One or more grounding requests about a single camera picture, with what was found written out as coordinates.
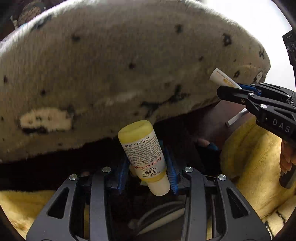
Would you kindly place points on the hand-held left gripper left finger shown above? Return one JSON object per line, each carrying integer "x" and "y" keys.
{"x": 122, "y": 173}

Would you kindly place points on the yellow fleece clothing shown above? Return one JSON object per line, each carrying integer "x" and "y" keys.
{"x": 249, "y": 162}

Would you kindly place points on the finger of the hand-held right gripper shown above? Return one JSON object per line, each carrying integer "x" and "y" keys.
{"x": 248, "y": 87}
{"x": 227, "y": 92}

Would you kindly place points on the yellow lotion bottle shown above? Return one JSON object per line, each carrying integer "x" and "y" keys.
{"x": 143, "y": 153}

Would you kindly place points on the grey printed fleece blanket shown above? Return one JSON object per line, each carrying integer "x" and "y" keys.
{"x": 115, "y": 69}

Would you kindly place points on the white-lined bin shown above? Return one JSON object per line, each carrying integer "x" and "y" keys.
{"x": 152, "y": 216}

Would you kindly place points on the white frame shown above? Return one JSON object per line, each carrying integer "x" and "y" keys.
{"x": 235, "y": 119}

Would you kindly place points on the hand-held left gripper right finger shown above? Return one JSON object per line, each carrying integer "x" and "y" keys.
{"x": 172, "y": 176}

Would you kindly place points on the person's right hand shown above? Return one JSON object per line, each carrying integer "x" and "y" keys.
{"x": 286, "y": 157}

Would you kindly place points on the white cream tube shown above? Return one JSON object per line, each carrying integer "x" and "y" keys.
{"x": 222, "y": 77}

